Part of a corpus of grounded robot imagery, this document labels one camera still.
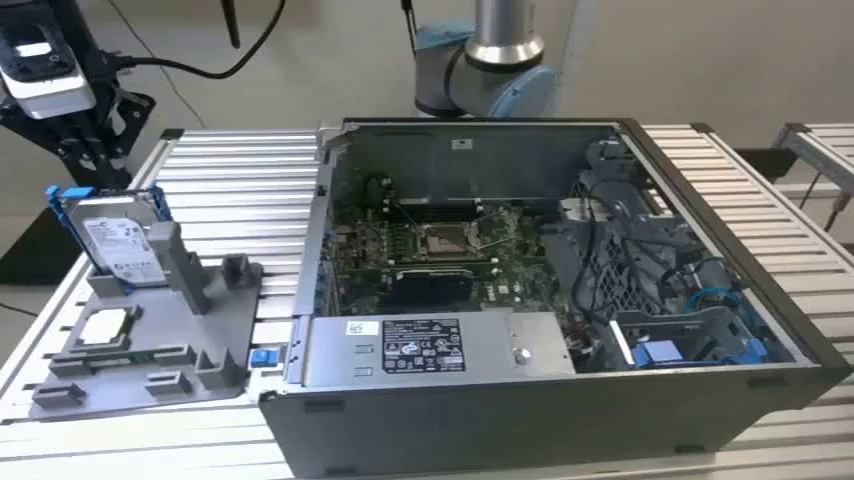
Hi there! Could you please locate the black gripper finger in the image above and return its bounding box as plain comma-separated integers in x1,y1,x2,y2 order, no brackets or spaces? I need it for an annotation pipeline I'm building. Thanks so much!
85,89,159,189
0,97,101,187

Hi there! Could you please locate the hard disk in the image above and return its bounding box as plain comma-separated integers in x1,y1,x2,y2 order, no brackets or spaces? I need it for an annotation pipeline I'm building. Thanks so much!
44,183,176,291

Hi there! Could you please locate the gray disk bay cage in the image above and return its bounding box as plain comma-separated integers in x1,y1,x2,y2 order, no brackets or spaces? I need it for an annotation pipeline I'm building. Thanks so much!
539,167,768,374

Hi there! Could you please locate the blue disk carrier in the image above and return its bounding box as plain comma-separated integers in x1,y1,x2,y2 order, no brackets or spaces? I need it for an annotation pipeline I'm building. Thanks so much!
631,341,683,370

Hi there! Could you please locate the black rod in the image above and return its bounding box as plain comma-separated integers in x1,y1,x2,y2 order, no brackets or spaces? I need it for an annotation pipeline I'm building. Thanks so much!
219,0,241,50

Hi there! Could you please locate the black floor object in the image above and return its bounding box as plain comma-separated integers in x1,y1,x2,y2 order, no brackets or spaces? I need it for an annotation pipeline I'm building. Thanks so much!
0,204,85,287

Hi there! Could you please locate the silver CPU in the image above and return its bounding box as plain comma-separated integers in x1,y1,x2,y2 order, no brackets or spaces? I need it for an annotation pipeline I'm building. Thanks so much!
74,309,133,347

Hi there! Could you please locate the gray parts rack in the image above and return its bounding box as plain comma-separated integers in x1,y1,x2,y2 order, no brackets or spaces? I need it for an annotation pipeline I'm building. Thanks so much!
29,222,267,417

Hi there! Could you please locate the green RAM stick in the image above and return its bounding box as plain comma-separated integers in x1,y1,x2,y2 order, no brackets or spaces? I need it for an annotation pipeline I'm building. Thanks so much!
56,349,185,365

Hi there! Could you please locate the CPU socket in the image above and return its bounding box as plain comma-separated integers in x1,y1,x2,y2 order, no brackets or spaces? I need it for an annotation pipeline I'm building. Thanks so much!
412,222,483,260

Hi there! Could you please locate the black graphics card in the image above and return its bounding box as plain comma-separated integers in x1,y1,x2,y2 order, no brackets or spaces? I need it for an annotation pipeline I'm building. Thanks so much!
391,267,476,307

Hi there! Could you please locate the metal socket cover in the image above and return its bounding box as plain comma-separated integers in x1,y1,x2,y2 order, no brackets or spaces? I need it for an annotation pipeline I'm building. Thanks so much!
469,208,523,252

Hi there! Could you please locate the silver power supply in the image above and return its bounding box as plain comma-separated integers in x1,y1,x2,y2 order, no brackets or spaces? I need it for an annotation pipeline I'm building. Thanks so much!
303,308,579,390

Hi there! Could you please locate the green motherboard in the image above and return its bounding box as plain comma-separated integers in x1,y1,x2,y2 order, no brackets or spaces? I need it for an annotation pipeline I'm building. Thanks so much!
325,199,568,319

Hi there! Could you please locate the dark gray PC case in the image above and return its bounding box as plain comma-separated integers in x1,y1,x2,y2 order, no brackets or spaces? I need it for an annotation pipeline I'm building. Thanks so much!
256,117,854,480

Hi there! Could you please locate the black box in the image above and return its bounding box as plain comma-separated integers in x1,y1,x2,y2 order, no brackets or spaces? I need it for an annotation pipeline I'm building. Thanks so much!
732,148,799,185

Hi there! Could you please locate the aluminium slat side table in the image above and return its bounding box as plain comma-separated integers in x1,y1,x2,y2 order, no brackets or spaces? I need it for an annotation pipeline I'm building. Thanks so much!
772,121,854,201

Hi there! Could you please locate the thin black cable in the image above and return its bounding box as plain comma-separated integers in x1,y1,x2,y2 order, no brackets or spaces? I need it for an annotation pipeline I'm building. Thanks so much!
112,9,209,130

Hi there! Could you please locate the thick black cable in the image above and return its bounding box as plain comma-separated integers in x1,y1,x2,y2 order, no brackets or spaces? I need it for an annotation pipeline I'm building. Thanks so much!
98,0,288,79

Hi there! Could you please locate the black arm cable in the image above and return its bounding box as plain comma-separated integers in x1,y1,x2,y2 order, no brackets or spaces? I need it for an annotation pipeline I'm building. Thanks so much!
397,0,420,51

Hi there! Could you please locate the locking lever wire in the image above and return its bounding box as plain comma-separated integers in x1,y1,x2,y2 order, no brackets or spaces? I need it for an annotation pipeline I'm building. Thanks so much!
396,202,429,234

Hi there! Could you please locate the light blue wire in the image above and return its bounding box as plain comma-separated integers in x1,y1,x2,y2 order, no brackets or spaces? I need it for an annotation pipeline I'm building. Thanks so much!
684,283,743,326

